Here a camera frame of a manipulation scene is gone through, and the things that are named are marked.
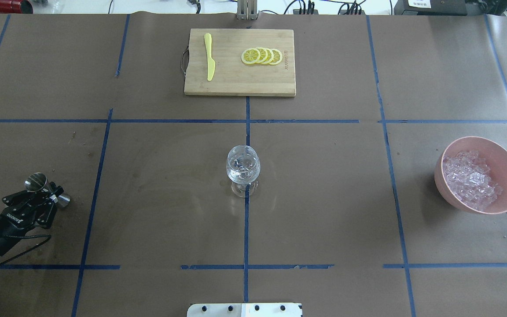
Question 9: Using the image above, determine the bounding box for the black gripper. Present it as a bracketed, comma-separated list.
[0, 185, 64, 256]

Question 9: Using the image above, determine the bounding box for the steel double jigger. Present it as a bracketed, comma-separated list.
[24, 172, 71, 209]

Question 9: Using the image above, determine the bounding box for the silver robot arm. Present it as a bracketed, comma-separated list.
[0, 182, 67, 266]

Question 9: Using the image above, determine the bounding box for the clear ice cubes pile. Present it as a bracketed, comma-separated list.
[442, 150, 503, 211]

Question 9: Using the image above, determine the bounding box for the clear wine glass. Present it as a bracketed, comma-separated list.
[225, 145, 261, 198]

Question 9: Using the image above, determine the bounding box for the pink bowl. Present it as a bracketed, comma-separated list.
[434, 136, 507, 215]

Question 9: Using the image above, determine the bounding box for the black equipment box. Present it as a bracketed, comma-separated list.
[393, 0, 467, 16]

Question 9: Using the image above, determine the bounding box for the red cylinder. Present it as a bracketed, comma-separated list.
[0, 0, 33, 14]

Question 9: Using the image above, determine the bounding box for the yellow plastic knife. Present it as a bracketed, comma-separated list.
[204, 33, 217, 81]

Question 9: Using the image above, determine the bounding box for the wooden cutting board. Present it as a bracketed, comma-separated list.
[184, 28, 297, 98]

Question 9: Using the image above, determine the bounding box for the black power strip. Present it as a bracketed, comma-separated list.
[287, 6, 366, 15]

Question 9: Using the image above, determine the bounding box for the back lemon slice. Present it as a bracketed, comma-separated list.
[268, 48, 283, 66]

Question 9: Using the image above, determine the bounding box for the lemon slice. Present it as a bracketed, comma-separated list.
[262, 48, 274, 65]
[256, 48, 266, 64]
[241, 48, 261, 65]
[268, 48, 283, 66]

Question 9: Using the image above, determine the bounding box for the front lemon slice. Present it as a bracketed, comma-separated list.
[241, 48, 261, 65]

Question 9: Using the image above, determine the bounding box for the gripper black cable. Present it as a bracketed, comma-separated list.
[0, 234, 52, 269]

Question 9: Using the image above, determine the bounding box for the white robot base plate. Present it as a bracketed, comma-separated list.
[187, 302, 303, 317]

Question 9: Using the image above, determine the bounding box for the aluminium camera post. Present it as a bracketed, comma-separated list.
[236, 0, 259, 20]

